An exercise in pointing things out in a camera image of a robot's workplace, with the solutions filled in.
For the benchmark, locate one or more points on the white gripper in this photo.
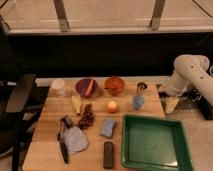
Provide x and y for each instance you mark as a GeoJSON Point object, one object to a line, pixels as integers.
{"type": "Point", "coordinates": [171, 103]}

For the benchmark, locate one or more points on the black eraser block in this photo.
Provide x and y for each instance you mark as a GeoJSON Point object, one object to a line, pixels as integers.
{"type": "Point", "coordinates": [108, 158]}

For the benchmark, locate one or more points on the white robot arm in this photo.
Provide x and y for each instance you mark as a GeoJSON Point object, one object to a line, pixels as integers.
{"type": "Point", "coordinates": [189, 70]}

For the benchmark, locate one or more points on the blue plastic cup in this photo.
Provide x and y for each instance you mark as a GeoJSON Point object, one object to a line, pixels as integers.
{"type": "Point", "coordinates": [137, 102]}

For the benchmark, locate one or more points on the small metal cup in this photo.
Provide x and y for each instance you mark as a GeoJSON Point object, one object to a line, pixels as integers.
{"type": "Point", "coordinates": [141, 87]}

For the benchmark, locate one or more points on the white paper cup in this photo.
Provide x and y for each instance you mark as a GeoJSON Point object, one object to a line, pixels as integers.
{"type": "Point", "coordinates": [58, 86]}

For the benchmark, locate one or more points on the green plastic tray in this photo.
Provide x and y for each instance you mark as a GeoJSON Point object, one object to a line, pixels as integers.
{"type": "Point", "coordinates": [154, 144]}

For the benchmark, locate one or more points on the orange bowl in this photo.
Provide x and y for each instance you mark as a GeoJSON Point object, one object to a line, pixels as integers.
{"type": "Point", "coordinates": [114, 85]}

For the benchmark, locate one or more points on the orange round fruit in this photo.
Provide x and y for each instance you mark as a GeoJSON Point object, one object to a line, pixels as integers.
{"type": "Point", "coordinates": [112, 106]}

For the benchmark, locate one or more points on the blue sponge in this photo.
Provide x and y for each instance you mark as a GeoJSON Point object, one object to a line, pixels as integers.
{"type": "Point", "coordinates": [107, 127]}

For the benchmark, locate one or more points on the orange carrot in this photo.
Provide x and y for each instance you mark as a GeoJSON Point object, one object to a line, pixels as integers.
{"type": "Point", "coordinates": [89, 88]}

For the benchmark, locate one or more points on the brown grape bunch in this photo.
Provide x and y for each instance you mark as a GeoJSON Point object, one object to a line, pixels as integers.
{"type": "Point", "coordinates": [87, 118]}

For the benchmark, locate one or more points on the purple bowl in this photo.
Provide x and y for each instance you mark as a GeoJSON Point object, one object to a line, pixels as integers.
{"type": "Point", "coordinates": [82, 85]}

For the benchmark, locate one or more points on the blue grey cloth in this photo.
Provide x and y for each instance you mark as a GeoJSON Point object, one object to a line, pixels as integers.
{"type": "Point", "coordinates": [75, 140]}

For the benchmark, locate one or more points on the small grey block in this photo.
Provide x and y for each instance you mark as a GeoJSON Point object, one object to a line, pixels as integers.
{"type": "Point", "coordinates": [67, 121]}

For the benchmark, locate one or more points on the black chair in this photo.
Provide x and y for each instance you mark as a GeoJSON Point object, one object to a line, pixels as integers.
{"type": "Point", "coordinates": [18, 111]}

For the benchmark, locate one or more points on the black handled knife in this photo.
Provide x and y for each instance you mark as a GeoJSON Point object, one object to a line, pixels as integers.
{"type": "Point", "coordinates": [63, 146]}

